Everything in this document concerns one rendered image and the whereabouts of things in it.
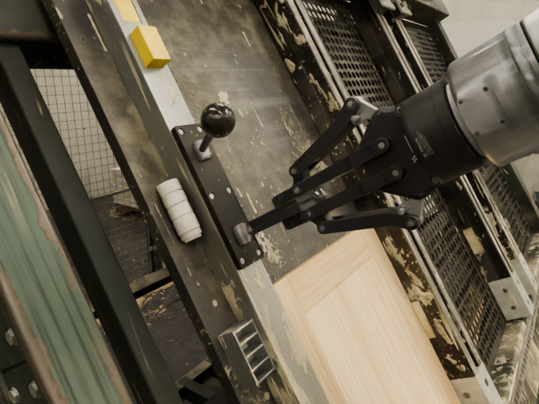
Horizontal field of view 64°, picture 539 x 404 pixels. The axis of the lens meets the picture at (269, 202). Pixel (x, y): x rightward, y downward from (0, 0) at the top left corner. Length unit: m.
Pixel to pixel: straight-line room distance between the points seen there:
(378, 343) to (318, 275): 0.18
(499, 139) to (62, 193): 0.46
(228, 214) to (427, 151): 0.29
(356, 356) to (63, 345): 0.47
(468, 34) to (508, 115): 4.22
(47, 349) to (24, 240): 0.09
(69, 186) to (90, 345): 0.23
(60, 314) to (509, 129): 0.37
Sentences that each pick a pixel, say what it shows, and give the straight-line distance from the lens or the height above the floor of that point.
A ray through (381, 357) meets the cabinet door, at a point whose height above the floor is 1.13.
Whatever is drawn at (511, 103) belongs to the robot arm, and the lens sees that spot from 0.32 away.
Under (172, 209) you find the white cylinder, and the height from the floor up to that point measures 1.43.
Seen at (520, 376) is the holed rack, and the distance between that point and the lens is 1.28.
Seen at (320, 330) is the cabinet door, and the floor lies 1.22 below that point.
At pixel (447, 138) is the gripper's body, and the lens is 0.34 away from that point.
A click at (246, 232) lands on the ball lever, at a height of 1.40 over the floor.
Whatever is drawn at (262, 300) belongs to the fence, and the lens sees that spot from 0.57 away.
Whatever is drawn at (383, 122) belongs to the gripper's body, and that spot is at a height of 1.55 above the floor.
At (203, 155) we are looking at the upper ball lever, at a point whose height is 1.49.
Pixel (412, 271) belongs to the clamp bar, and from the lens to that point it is 0.91.
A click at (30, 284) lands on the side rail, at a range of 0.41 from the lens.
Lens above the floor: 1.59
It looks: 16 degrees down
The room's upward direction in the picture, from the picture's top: straight up
